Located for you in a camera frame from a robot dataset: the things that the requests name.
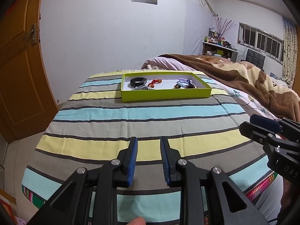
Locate black quilted chair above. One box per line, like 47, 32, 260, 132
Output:
241, 49, 266, 71

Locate striped bed sheet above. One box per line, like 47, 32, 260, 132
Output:
21, 70, 285, 225

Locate floral bed sheet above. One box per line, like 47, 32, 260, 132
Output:
208, 75, 282, 120

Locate black wristband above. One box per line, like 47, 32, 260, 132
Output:
130, 77, 148, 88

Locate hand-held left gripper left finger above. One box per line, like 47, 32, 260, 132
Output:
27, 136, 138, 225

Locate person's right hand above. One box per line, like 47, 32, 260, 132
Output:
282, 177, 300, 212

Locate group of bottles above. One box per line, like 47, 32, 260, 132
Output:
204, 28, 232, 47

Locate pink quilt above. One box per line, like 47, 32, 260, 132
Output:
141, 57, 197, 72

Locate bare decorative branches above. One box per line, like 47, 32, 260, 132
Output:
215, 16, 237, 37

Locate person's left hand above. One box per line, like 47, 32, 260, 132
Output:
130, 217, 147, 225

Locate grey cloth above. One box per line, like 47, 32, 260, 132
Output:
254, 176, 284, 225

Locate red knotted ornament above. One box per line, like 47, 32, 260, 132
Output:
148, 79, 163, 88

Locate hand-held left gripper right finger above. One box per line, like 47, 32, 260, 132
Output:
160, 136, 270, 225

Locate brown and cream blanket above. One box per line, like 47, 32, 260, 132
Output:
158, 54, 300, 125

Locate wrapped wall pipe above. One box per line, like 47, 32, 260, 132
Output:
198, 0, 218, 17

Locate green cardboard box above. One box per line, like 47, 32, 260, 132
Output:
121, 72, 212, 103

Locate patterned curtain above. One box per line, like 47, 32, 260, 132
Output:
282, 16, 297, 87

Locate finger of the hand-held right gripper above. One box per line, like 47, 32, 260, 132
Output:
250, 114, 300, 136
239, 122, 279, 150

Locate wooden door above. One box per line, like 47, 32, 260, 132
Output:
0, 0, 59, 143

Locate multicolour plaid cloth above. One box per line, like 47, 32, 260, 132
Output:
21, 172, 276, 210

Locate white shelf unit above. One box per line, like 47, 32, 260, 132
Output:
202, 42, 238, 61

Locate barred window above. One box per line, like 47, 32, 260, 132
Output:
238, 22, 285, 64

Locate metal door latch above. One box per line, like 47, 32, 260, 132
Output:
23, 23, 38, 45

